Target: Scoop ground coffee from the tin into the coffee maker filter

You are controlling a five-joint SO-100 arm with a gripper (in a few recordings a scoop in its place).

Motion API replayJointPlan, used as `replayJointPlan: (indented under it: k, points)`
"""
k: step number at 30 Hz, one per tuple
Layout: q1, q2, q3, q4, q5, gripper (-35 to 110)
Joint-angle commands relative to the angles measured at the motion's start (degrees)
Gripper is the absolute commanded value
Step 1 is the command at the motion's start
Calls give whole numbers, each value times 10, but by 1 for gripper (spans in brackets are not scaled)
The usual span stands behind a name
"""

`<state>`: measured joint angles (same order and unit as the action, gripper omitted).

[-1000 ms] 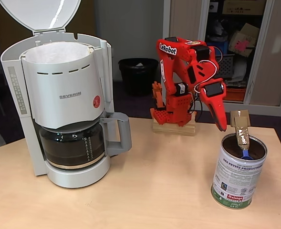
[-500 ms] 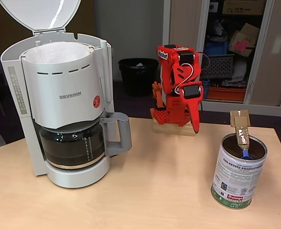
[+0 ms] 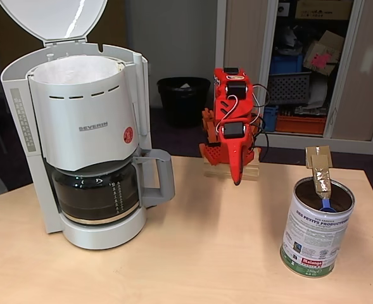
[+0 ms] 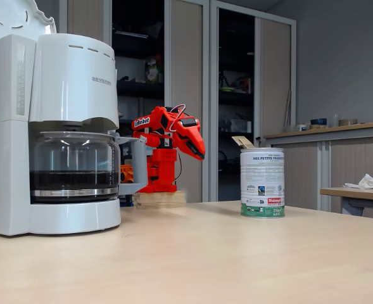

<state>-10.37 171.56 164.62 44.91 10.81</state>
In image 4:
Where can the white cup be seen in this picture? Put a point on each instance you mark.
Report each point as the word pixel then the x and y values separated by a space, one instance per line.
pixel 301 127

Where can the orange clamp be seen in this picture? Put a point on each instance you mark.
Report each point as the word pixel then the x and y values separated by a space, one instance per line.
pixel 127 174

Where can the white crumpled cloth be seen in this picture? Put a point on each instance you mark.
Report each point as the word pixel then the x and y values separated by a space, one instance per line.
pixel 368 182

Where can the white green coffee tin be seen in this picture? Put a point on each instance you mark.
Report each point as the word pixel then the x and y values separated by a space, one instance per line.
pixel 262 183

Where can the wooden side table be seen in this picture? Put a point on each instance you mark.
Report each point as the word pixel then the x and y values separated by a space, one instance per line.
pixel 354 193

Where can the wooden base block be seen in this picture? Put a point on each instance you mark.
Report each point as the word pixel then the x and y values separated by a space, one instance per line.
pixel 161 200

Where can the clear plastic bottle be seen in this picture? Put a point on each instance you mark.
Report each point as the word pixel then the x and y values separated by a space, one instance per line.
pixel 334 121

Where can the grey leaning tube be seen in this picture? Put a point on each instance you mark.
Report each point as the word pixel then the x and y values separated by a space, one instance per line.
pixel 288 107

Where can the green flat disc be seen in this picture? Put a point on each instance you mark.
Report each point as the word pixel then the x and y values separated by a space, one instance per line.
pixel 226 89

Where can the low grey cabinet wooden top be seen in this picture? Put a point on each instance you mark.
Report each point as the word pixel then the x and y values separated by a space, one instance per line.
pixel 357 158

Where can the white drip coffee maker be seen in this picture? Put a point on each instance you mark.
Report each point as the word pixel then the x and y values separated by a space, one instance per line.
pixel 72 82

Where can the grey tambour door cabinet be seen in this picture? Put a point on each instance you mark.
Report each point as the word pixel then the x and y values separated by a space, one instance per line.
pixel 275 79
pixel 186 63

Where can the white green printed box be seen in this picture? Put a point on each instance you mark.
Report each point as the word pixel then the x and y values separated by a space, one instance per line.
pixel 152 74

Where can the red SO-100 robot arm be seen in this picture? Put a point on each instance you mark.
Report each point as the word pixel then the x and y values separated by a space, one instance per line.
pixel 161 158

